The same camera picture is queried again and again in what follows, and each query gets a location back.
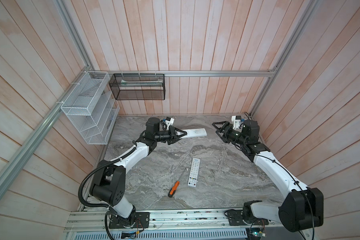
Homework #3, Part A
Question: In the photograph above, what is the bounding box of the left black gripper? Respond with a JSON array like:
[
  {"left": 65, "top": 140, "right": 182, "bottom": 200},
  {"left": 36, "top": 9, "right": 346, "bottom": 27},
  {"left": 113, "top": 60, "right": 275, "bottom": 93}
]
[{"left": 154, "top": 125, "right": 187, "bottom": 145}]

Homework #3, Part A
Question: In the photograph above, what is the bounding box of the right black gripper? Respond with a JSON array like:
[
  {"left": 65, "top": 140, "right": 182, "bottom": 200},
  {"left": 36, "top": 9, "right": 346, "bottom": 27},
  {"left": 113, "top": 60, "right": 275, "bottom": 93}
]
[{"left": 212, "top": 122, "right": 247, "bottom": 148}]

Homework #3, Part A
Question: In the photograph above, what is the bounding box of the white remote control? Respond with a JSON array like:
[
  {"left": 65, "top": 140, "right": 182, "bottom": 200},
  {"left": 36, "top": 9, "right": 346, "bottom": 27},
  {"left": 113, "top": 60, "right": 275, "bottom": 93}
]
[
  {"left": 188, "top": 158, "right": 200, "bottom": 188},
  {"left": 181, "top": 128, "right": 207, "bottom": 139}
]

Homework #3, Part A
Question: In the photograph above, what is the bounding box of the orange handled screwdriver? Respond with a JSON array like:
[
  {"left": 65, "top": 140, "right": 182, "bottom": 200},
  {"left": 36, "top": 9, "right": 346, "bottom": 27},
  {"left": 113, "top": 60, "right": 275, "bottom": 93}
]
[{"left": 168, "top": 168, "right": 187, "bottom": 198}]

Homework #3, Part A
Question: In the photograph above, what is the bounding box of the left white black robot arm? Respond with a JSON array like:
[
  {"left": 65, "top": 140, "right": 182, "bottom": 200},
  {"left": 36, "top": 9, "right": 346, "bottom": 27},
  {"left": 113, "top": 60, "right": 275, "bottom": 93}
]
[{"left": 82, "top": 118, "right": 188, "bottom": 219}]

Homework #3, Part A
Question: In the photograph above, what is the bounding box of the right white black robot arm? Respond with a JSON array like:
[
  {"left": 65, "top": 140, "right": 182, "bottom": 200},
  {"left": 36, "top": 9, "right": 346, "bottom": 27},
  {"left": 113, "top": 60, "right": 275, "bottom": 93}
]
[{"left": 212, "top": 119, "right": 324, "bottom": 232}]

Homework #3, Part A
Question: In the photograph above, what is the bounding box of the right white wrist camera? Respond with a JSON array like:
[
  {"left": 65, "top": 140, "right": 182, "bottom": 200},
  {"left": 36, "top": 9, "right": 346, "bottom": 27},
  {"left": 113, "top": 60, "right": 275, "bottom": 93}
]
[{"left": 231, "top": 116, "right": 242, "bottom": 129}]

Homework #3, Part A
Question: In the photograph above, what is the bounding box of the horizontal aluminium frame bar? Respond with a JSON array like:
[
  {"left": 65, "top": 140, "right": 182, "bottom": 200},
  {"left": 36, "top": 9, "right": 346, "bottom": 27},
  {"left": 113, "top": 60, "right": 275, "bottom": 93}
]
[{"left": 93, "top": 70, "right": 276, "bottom": 78}]

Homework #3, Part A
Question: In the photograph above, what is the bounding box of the black wire mesh basket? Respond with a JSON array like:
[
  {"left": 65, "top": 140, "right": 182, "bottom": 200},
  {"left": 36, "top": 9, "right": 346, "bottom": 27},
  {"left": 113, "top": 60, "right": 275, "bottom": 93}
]
[{"left": 109, "top": 73, "right": 166, "bottom": 101}]

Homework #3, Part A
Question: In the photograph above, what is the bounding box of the white wire mesh shelf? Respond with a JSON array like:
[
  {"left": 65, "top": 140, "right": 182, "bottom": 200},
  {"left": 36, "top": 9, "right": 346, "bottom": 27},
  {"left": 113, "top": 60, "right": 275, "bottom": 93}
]
[{"left": 61, "top": 71, "right": 120, "bottom": 145}]

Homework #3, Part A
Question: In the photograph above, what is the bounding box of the black corrugated cable conduit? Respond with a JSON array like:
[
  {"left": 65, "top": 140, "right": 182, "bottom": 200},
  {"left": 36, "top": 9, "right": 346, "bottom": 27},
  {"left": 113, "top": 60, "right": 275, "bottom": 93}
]
[{"left": 77, "top": 146, "right": 137, "bottom": 208}]

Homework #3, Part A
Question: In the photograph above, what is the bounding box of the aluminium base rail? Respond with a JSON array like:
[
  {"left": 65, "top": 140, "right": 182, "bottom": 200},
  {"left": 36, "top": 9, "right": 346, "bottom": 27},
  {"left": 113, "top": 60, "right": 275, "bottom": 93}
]
[{"left": 64, "top": 208, "right": 314, "bottom": 233}]

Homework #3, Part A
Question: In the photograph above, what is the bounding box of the left aluminium frame bar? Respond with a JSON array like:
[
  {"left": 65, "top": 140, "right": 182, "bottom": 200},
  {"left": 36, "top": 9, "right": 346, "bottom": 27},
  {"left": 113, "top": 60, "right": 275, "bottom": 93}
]
[{"left": 0, "top": 66, "right": 93, "bottom": 201}]

